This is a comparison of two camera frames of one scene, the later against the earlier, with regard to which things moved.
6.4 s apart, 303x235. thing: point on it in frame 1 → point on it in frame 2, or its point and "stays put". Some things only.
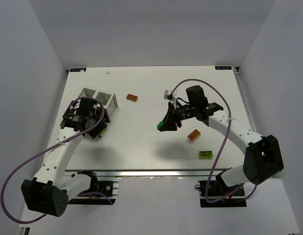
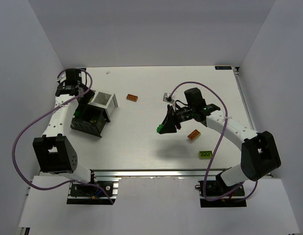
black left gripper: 98,132 → 85,107
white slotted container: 108,101 stays put
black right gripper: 174,116 stays put
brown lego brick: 132,97 stays put
